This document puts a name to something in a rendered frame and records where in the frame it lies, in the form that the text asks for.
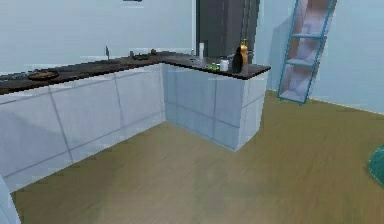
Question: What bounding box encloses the white kitchen counter dark top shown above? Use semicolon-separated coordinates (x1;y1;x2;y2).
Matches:
0;50;272;194

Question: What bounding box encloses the blue frame shelf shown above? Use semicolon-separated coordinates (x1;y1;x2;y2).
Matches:
277;0;338;106

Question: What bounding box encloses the dark grey fridge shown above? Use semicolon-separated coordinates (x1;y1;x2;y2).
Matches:
195;0;261;65

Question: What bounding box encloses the black bottle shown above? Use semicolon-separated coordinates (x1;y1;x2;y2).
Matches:
231;46;244;74

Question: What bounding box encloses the orange bottle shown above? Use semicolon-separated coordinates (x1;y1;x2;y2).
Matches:
240;38;249;66

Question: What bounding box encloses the green round bin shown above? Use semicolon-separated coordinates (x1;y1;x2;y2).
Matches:
368;144;384;186

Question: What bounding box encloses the brown round pan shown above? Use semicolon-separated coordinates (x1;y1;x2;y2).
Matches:
27;69;61;82

